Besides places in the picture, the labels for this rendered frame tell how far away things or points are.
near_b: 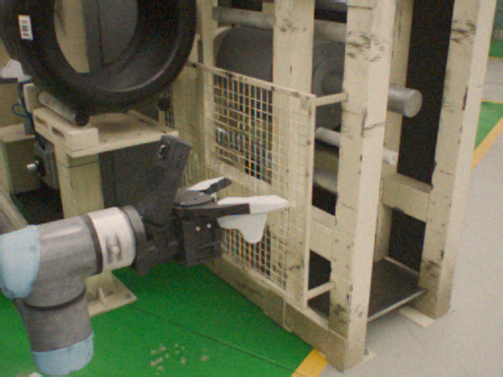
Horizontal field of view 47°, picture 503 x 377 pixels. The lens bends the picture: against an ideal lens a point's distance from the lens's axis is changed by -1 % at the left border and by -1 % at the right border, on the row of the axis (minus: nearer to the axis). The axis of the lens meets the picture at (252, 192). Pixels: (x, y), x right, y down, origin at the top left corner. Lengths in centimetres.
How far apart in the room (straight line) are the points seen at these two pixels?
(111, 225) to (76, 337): 14
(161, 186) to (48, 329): 21
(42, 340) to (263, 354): 153
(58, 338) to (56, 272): 9
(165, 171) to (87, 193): 160
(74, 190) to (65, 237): 160
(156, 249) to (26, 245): 16
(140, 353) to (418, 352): 102
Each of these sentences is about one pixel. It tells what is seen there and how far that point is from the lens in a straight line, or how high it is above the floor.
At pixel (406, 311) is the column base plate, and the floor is 1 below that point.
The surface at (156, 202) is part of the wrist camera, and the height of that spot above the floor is 108.
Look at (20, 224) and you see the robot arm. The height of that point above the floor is 104.
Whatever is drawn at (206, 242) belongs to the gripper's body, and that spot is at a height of 102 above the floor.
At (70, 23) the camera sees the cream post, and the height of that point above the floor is 114.
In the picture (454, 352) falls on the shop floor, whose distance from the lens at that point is 233.
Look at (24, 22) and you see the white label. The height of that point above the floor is 119.
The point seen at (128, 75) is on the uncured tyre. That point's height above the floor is 96.
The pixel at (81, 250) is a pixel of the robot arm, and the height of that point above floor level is 106.
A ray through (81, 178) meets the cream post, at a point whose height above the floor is 57.
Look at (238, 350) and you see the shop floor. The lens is 222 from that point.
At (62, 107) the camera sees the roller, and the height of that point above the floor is 91.
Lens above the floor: 138
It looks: 23 degrees down
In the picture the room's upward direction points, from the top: straight up
